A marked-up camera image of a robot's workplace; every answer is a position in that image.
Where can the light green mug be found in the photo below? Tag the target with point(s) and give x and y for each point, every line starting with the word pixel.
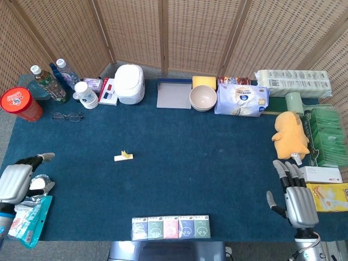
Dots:
pixel 295 103

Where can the sage green tissue packet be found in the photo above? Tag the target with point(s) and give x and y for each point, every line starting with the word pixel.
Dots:
pixel 202 228

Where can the yellow snack bag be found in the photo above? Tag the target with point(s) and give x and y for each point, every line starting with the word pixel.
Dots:
pixel 331 198

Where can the red and white box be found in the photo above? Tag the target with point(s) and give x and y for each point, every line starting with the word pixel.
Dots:
pixel 108 98

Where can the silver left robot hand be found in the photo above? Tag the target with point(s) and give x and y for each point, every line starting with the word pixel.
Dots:
pixel 13 182

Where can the yellow plush toy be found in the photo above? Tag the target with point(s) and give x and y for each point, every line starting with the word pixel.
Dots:
pixel 289 136

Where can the red snack canister orange lid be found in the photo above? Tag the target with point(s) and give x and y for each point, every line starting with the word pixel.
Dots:
pixel 19 100

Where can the white rice cooker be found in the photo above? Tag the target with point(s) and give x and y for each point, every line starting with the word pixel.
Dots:
pixel 129 84

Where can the small white box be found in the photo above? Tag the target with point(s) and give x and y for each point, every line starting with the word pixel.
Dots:
pixel 323 174

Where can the small purple box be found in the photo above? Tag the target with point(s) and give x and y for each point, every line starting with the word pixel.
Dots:
pixel 93 83

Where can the dark blue bottle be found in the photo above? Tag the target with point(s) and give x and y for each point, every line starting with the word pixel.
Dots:
pixel 57 74

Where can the pale blue tissue packet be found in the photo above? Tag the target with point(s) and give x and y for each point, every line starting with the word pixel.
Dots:
pixel 140 229

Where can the teal and red snack bag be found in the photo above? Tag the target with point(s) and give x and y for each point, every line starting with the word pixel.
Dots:
pixel 30 223

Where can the pink tissue packet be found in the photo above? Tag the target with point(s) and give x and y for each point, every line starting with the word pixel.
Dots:
pixel 171 229

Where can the yellow sponge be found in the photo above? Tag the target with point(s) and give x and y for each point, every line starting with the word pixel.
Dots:
pixel 204 81

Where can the green sachet box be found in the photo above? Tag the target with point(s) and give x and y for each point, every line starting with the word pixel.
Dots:
pixel 326 136

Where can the clear water bottle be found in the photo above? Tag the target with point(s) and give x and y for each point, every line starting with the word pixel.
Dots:
pixel 68 74

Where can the wicker folding screen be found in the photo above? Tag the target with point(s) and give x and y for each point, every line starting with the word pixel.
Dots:
pixel 190 32

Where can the pale green tissue pack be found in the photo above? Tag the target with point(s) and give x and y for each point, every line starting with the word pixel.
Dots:
pixel 293 83

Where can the silver foil wrapper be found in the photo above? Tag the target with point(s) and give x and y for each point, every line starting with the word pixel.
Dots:
pixel 49 186

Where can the white pill jar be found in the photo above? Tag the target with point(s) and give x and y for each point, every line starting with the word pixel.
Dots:
pixel 87 98

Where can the green tea bottle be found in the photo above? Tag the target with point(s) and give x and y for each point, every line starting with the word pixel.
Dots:
pixel 51 87

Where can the light blue white bag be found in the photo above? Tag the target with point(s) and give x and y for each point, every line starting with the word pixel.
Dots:
pixel 242 100

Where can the dark green tissue packet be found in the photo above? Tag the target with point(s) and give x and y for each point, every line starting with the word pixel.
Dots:
pixel 155 229

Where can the white power plug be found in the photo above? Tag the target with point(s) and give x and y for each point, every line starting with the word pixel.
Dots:
pixel 229 251

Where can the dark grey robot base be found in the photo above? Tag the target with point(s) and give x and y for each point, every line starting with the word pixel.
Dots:
pixel 168 251

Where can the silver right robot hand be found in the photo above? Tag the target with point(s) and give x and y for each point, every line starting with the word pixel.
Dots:
pixel 301 206

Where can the thin-framed eyeglasses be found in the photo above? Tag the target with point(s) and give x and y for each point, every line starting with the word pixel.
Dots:
pixel 58 117

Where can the blue tablecloth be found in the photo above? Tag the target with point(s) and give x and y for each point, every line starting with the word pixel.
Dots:
pixel 190 163

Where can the beige bowl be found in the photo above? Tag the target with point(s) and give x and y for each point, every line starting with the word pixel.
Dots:
pixel 203 96
pixel 202 110

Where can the blue and grey tray box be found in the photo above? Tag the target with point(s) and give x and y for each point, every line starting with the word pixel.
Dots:
pixel 174 96

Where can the red brown snack bag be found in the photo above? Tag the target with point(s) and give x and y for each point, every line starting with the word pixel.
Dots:
pixel 233 80

